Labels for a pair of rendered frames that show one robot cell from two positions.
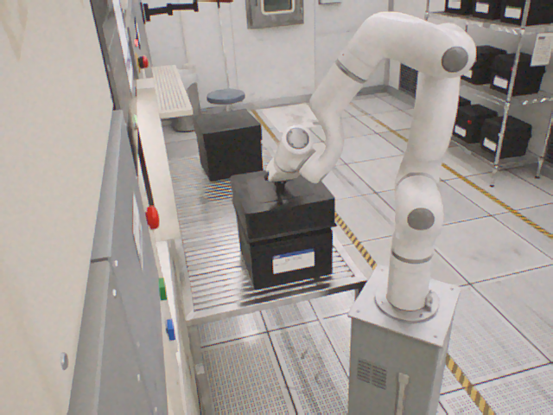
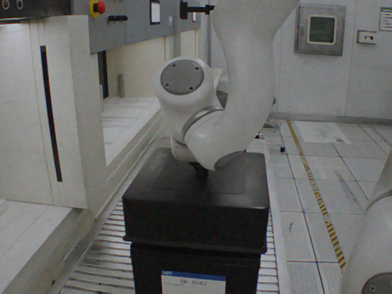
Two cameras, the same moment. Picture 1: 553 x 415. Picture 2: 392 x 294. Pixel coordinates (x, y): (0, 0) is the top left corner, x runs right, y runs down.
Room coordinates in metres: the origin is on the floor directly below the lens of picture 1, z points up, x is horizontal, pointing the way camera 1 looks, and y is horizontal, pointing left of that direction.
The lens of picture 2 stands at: (0.68, -0.26, 1.38)
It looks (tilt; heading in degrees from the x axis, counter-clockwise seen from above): 21 degrees down; 21
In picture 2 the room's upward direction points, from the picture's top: straight up
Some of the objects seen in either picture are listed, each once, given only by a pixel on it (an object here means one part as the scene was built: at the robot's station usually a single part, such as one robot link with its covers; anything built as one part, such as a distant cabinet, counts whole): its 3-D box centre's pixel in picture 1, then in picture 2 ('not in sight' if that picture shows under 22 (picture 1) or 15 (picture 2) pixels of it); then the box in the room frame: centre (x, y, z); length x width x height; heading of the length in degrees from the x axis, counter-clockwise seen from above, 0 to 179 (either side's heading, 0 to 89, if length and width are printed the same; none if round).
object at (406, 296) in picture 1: (409, 276); not in sight; (1.09, -0.39, 0.85); 0.19 x 0.19 x 0.18
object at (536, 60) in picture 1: (543, 46); not in sight; (3.24, -1.92, 1.05); 0.17 x 0.03 x 0.26; 103
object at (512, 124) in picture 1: (504, 136); not in sight; (3.46, -1.90, 0.31); 0.30 x 0.28 x 0.26; 11
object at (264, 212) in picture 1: (280, 195); (202, 186); (1.34, -0.02, 1.02); 0.29 x 0.29 x 0.13; 13
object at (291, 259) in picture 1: (282, 239); (201, 248); (1.34, -0.02, 0.85); 0.28 x 0.28 x 0.17; 13
